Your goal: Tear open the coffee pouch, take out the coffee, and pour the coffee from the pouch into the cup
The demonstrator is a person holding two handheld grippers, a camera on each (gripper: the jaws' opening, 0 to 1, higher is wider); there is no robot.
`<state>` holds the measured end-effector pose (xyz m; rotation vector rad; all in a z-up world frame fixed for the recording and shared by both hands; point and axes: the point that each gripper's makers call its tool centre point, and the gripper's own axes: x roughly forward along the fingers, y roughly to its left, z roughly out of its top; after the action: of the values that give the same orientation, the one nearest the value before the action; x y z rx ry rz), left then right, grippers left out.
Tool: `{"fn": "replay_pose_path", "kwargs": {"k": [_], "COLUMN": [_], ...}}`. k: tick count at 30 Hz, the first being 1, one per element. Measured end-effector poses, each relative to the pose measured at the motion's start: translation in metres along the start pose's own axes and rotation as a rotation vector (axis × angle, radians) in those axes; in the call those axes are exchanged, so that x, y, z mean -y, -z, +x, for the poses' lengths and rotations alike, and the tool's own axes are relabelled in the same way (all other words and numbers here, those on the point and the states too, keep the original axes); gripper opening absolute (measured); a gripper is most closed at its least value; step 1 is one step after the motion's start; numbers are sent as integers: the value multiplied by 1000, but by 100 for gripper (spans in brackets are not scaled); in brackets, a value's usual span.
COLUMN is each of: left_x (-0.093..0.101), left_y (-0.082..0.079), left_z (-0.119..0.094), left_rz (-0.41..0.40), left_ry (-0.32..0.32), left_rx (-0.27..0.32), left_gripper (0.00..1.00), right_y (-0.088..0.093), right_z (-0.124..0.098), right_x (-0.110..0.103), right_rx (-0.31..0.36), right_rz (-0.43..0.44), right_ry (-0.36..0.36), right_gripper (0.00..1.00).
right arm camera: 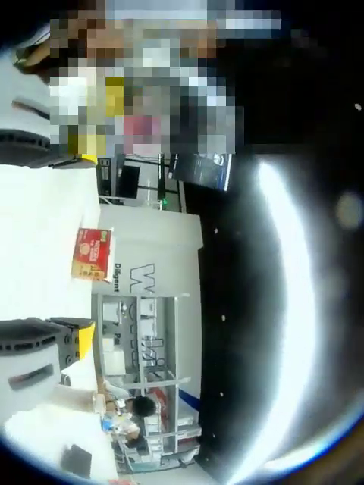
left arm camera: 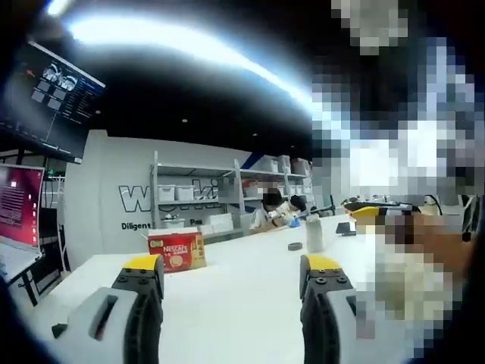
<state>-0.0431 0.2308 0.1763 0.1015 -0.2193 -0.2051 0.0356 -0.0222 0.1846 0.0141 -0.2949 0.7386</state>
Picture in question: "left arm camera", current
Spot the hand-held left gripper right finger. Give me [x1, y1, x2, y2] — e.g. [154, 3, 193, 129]
[299, 254, 359, 364]

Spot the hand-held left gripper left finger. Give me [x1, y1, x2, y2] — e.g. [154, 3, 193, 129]
[60, 254, 165, 364]

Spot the clear plastic cup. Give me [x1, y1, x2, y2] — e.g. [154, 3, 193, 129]
[305, 214, 324, 254]

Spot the red coffee box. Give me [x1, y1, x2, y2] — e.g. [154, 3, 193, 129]
[147, 228, 208, 274]

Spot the white side desk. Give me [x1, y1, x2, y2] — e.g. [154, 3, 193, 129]
[5, 253, 65, 308]

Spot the grey metal shelving unit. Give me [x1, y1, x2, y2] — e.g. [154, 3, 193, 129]
[149, 151, 315, 242]

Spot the group of white storage bins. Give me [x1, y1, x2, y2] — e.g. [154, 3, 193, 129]
[157, 155, 315, 236]

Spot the red laptop screen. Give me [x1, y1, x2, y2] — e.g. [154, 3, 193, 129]
[0, 163, 45, 284]

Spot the long ceiling light strip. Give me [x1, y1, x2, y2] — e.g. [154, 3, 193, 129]
[45, 0, 315, 107]

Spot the large dark wall monitor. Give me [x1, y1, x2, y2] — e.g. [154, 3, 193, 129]
[0, 39, 107, 166]

